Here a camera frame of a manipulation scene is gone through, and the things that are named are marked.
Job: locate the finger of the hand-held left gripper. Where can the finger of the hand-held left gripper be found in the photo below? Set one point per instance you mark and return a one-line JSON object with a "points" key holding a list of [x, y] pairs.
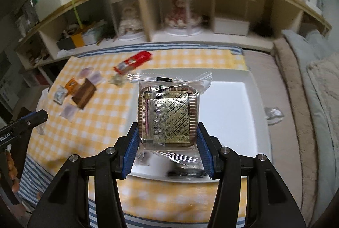
{"points": [[34, 117]]}

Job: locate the clear-wrapped square pastry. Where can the clear-wrapped square pastry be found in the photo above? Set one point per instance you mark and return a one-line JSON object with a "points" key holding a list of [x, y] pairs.
{"points": [[166, 111]]}

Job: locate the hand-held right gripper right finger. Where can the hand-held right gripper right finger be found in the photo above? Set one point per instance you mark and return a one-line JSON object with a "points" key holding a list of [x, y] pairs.
{"points": [[205, 153]]}

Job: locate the grey blanket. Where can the grey blanket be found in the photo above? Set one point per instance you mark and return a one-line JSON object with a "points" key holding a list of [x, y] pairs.
{"points": [[317, 137]]}

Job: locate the pink bed sheet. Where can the pink bed sheet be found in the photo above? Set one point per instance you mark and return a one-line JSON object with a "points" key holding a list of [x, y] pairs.
{"points": [[264, 79]]}

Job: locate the beige fluffy blanket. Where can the beige fluffy blanket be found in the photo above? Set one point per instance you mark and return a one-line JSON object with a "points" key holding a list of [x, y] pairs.
{"points": [[291, 79]]}

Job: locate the dark grey box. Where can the dark grey box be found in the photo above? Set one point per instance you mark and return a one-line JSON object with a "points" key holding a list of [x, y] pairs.
{"points": [[65, 43]]}

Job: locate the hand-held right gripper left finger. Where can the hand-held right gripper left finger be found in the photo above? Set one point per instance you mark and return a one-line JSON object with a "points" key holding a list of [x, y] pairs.
{"points": [[129, 153]]}

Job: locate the crumpled pale snack wrapper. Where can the crumpled pale snack wrapper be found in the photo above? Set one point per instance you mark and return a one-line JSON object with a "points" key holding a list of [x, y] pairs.
{"points": [[117, 80]]}

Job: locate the crumpled clear wrapper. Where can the crumpled clear wrapper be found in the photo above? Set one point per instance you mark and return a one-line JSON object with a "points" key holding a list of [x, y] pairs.
{"points": [[274, 114]]}

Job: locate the doll in red dress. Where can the doll in red dress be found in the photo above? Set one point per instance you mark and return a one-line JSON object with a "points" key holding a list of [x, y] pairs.
{"points": [[181, 13]]}

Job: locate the red snack packet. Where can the red snack packet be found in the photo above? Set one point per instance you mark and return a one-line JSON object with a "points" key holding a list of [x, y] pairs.
{"points": [[135, 59]]}

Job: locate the pink round pastry packet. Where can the pink round pastry packet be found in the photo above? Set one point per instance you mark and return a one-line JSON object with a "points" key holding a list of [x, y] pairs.
{"points": [[96, 77], [69, 111], [86, 72]]}

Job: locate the white square tray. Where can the white square tray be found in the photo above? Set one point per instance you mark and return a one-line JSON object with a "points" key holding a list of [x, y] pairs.
{"points": [[233, 116]]}

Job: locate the person's left hand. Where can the person's left hand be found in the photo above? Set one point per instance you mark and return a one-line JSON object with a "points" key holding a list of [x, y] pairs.
{"points": [[12, 167]]}

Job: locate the pale green box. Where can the pale green box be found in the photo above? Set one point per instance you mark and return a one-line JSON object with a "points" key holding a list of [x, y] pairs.
{"points": [[91, 31]]}

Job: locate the wooden shelf unit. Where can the wooden shelf unit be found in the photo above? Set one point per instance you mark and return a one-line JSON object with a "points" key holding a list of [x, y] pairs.
{"points": [[148, 13]]}

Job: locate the small silver snack packet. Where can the small silver snack packet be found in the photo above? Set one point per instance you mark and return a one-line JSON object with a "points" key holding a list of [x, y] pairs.
{"points": [[60, 95]]}

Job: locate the blue striped cloth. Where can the blue striped cloth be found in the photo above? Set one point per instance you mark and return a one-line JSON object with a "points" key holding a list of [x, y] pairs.
{"points": [[34, 172]]}

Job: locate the yellow checked tablecloth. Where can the yellow checked tablecloth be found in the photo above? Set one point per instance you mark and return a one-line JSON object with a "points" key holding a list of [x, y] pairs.
{"points": [[106, 124]]}

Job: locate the green stick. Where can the green stick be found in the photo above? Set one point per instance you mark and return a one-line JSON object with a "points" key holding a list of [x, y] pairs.
{"points": [[76, 13]]}

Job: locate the brown snack packet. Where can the brown snack packet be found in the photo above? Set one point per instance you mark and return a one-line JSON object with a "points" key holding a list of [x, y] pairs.
{"points": [[84, 93]]}

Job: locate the orange box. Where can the orange box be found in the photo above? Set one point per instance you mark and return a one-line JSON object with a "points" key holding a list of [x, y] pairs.
{"points": [[78, 38]]}

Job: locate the orange snack packet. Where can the orange snack packet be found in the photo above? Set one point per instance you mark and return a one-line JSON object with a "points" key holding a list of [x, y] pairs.
{"points": [[71, 84]]}

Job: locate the doll in cream dress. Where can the doll in cream dress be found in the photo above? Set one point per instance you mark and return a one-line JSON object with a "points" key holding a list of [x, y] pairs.
{"points": [[128, 21]]}

